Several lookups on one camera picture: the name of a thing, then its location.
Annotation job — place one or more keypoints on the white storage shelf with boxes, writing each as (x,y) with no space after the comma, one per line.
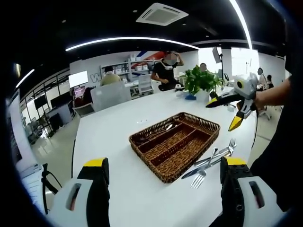
(142,67)

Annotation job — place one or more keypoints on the small white adapter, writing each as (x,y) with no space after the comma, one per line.
(230,107)

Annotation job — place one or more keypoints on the large black monitor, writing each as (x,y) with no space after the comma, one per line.
(60,100)

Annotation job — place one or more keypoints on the black tripod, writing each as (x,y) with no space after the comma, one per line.
(45,177)

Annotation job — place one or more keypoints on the white mesh office chair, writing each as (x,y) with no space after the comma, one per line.
(145,82)

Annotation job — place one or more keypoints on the steel spoon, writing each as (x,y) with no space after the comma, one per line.
(157,134)
(169,127)
(141,140)

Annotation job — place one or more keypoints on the small blue object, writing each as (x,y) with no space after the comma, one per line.
(190,97)

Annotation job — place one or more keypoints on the small black monitor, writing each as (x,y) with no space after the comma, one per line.
(40,102)

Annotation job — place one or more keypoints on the brown wicker storage slots tray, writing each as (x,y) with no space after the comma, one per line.
(175,151)

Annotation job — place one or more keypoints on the black grey device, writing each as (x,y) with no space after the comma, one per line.
(213,94)

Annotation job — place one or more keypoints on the white ceiling air conditioner vent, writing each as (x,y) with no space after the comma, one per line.
(162,14)

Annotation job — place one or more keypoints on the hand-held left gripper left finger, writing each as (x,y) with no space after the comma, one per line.
(94,175)

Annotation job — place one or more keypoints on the frosted white desk partition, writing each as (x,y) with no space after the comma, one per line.
(110,97)

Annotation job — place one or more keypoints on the steel fork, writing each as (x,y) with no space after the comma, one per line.
(198,180)
(232,143)

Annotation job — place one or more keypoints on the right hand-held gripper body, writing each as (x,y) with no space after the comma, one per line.
(247,87)

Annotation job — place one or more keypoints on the white ceiling light strip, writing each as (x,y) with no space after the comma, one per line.
(24,78)
(132,37)
(245,23)

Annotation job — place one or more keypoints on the thin black pole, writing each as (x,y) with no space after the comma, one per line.
(73,160)

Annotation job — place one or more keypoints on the white grey office chair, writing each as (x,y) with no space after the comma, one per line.
(82,110)

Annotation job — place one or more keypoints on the person's right hand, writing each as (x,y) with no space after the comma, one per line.
(261,101)

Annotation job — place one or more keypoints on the white glowing screen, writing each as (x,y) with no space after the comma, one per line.
(78,79)

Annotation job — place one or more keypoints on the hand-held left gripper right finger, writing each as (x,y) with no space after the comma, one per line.
(234,184)

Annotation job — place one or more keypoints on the person's black clothed torso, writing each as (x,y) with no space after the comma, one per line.
(272,160)

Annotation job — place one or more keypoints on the green potted plant white pot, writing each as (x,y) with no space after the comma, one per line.
(201,80)

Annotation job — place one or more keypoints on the black light stand with panel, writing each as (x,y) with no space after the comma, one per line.
(216,53)

